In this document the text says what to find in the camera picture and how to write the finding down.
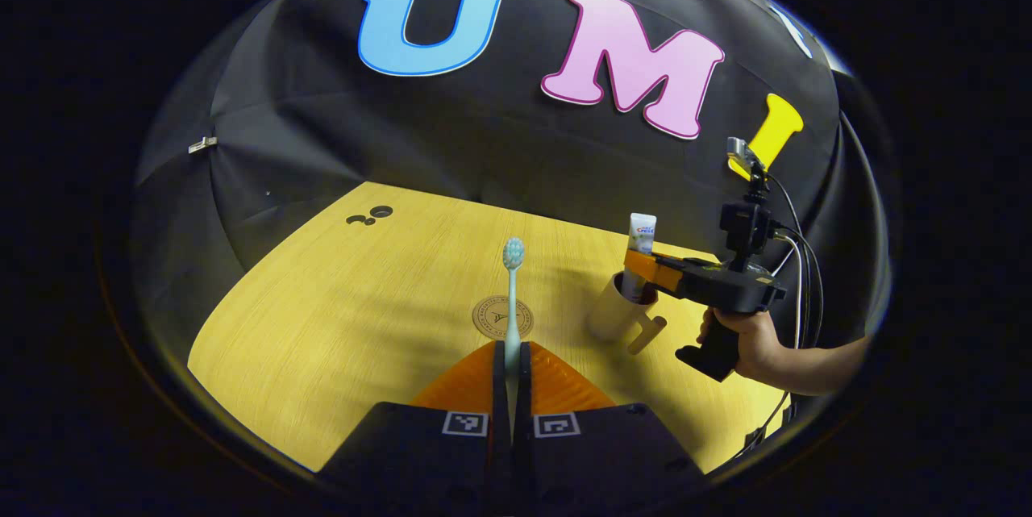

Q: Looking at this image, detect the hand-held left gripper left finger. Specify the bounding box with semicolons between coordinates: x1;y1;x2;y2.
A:
318;340;510;503

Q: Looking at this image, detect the round brown coaster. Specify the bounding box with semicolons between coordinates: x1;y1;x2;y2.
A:
472;296;535;340

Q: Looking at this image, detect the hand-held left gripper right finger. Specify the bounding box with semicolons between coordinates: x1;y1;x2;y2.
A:
516;341;710;503

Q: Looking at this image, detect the black backdrop cloth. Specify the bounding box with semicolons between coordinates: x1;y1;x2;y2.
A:
133;0;892;340

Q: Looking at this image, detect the black cable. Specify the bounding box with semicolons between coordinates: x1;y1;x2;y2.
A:
764;173;825;350

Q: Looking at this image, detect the pale green toothbrush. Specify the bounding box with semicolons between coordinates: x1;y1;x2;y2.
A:
502;237;526;421

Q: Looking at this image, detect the white cable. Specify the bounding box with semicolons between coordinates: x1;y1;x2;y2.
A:
793;239;808;348

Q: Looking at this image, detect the beige cup with handle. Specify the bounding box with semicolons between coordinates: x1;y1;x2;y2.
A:
586;271;668;355

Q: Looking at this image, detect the white toothpaste tube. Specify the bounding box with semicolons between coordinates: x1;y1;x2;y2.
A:
621;213;658;304

